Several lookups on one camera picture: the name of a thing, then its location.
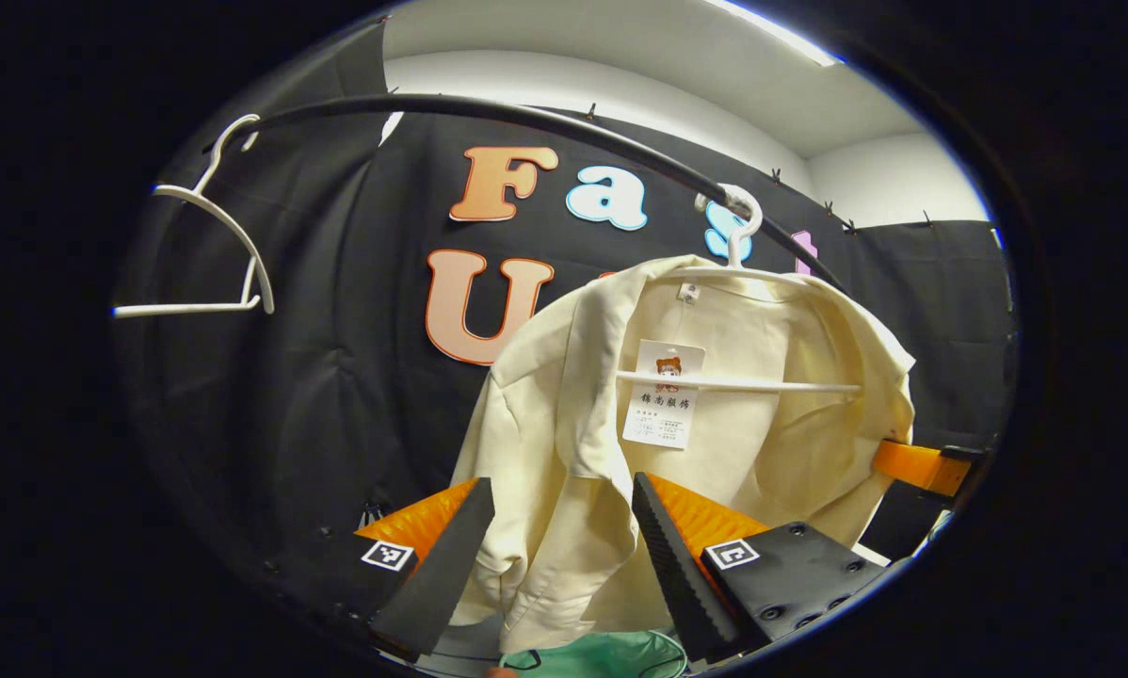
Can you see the cream shirt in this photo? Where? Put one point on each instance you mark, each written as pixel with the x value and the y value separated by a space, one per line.
pixel 564 452

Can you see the green laundry hamper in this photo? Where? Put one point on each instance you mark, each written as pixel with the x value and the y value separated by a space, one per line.
pixel 602 657

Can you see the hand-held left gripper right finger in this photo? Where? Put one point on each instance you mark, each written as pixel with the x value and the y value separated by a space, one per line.
pixel 677 584

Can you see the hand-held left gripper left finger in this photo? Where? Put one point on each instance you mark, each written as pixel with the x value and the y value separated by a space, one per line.
pixel 446 574

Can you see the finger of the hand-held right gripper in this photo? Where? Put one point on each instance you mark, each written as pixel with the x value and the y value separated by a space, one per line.
pixel 908 464

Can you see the row of black cloth clips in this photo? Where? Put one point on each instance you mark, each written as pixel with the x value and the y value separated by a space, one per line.
pixel 590 112

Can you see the white plastic hanger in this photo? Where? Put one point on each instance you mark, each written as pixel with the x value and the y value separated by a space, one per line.
pixel 187 307
pixel 762 384

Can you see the black backdrop cloth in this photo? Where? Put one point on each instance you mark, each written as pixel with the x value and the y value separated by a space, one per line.
pixel 338 377

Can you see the black clothes rail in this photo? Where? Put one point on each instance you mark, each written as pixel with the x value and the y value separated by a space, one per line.
pixel 470 100

